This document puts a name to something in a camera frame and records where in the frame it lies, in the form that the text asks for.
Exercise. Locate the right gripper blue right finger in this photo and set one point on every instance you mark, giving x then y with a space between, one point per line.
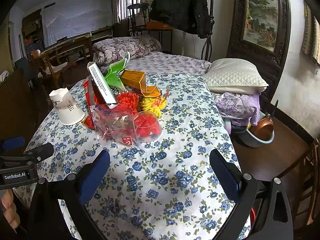
227 174

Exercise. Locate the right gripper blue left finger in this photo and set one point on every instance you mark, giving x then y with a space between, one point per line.
91 175

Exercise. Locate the clear plastic wrapper bag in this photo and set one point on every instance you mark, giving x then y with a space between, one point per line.
116 123

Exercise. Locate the clear red plastic cup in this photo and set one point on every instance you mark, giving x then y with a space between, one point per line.
147 126

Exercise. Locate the red snack wrapper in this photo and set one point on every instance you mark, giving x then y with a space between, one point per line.
92 96

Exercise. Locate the white rectangular carton box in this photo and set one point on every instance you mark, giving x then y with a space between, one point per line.
102 85

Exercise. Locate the green white snack bag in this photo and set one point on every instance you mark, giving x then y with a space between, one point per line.
115 70

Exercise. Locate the orange cardboard box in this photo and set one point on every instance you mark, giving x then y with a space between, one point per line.
137 80

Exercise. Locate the person left hand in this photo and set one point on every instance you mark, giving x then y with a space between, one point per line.
10 212

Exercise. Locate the light blue wash basin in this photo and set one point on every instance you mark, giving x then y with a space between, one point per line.
252 141

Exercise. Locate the blue floral bed sheet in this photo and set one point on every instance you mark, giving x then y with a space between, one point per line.
165 189

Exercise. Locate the purple floral blanket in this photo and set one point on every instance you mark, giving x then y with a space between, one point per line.
242 109

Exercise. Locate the white quilted pillow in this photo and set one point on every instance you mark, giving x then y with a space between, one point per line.
235 76

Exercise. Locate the wooden armchair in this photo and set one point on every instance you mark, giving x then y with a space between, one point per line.
53 69

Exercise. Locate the maroon floral rolled quilt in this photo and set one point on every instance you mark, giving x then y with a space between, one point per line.
111 50

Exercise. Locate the purple floral bed cover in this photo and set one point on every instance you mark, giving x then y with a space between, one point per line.
157 62

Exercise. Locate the wooden desk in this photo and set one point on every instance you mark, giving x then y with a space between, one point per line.
82 43

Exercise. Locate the orange top side table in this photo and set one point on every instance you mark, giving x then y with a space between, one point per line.
160 28

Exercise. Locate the framed landscape painting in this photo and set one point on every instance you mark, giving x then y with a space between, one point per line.
261 23

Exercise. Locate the black hanging jacket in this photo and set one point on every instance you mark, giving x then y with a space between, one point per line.
189 16

